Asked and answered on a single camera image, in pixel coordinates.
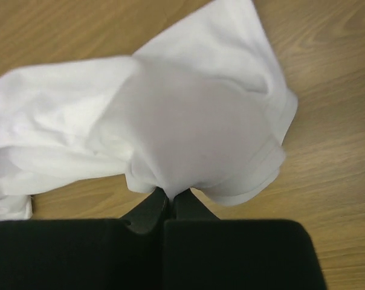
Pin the white t shirt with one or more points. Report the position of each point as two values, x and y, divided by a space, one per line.
202 105

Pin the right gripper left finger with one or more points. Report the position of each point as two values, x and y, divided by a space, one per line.
122 253

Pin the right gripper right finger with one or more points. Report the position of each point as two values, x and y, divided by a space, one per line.
201 251

